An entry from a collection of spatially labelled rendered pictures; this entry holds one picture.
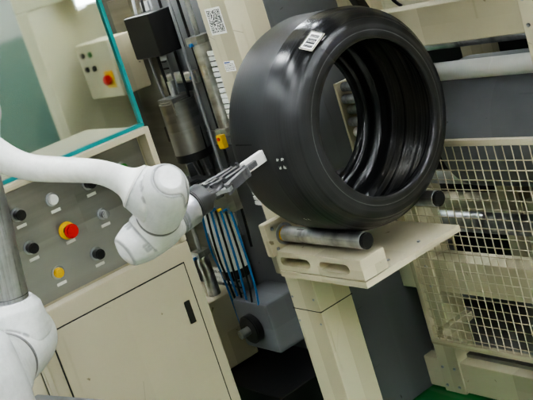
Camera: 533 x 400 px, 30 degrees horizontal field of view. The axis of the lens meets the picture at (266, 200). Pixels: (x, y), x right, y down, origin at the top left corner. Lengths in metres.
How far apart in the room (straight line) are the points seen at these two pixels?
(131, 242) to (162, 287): 0.80
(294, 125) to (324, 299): 0.73
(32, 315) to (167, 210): 0.63
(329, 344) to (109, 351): 0.65
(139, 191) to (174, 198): 0.08
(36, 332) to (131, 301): 0.45
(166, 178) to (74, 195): 0.86
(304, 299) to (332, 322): 0.11
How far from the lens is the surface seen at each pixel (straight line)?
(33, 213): 2.86
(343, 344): 3.01
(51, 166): 2.25
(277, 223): 2.78
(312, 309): 2.96
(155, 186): 2.07
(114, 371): 2.97
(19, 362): 2.48
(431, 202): 2.71
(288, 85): 2.40
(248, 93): 2.50
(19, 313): 2.58
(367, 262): 2.54
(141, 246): 2.22
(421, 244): 2.70
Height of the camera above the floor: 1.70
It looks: 15 degrees down
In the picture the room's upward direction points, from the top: 18 degrees counter-clockwise
